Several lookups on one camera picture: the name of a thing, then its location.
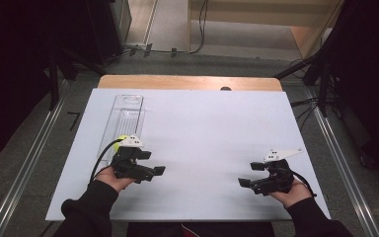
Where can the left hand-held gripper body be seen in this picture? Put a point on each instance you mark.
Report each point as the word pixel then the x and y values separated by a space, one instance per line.
pixel 128 168

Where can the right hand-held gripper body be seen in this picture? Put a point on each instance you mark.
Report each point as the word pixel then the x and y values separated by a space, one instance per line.
pixel 276 179

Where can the yellow tennis ball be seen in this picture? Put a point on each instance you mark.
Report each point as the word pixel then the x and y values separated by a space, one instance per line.
pixel 121 142

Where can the clear plastic tray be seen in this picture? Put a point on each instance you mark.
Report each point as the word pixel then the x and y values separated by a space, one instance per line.
pixel 126 121

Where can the person's left hand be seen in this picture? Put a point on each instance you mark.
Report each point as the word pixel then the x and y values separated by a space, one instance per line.
pixel 113 181

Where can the person's right hand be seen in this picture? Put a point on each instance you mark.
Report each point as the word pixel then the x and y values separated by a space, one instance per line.
pixel 292 196

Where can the white board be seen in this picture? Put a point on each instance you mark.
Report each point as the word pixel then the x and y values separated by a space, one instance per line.
pixel 204 125

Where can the wooden table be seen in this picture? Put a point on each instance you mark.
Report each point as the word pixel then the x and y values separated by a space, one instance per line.
pixel 177 82

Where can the dark round table grommet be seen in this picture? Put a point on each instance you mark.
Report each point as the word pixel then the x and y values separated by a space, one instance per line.
pixel 225 88

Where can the black stand legs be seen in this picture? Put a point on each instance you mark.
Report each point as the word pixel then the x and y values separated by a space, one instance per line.
pixel 322 82
pixel 54 82

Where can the black cabinet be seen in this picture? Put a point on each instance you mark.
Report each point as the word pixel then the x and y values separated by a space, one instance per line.
pixel 105 29

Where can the dark curtain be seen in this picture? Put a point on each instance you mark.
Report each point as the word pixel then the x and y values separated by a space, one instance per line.
pixel 368 82
pixel 10 82

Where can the light wooden shelf unit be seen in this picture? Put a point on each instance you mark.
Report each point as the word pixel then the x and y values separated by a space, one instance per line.
pixel 260 13

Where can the metal floor rail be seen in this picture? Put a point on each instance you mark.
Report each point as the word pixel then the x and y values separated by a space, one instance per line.
pixel 345 168
pixel 26 168

